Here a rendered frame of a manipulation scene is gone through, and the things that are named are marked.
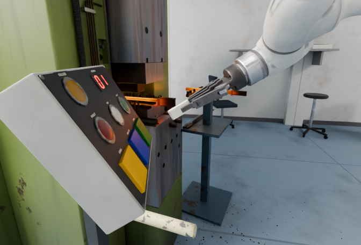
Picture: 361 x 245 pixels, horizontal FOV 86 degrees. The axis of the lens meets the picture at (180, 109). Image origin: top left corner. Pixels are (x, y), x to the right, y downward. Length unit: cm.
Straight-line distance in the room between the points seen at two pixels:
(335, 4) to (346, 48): 399
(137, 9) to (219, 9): 319
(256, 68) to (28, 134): 51
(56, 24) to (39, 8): 6
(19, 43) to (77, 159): 60
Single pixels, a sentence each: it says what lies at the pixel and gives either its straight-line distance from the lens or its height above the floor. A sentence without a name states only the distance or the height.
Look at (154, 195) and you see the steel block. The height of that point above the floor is 54.
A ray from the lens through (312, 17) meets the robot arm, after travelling 47.
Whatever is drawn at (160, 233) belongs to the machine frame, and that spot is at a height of 30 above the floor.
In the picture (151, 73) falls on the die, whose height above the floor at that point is 115.
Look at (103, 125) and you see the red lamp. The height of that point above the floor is 110.
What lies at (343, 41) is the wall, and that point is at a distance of 446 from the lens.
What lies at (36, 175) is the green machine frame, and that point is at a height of 75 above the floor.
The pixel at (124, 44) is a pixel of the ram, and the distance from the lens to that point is 90.
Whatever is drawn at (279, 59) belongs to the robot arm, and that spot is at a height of 122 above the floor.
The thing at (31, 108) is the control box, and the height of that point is 115.
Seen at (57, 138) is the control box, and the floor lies 110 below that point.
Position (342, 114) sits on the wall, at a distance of 468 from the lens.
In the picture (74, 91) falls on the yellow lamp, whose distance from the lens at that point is 38.
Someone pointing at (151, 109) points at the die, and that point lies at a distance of 97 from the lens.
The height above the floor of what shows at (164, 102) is 99.
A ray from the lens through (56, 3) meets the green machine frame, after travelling 79.
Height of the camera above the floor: 122
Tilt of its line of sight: 15 degrees down
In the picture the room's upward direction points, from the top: straight up
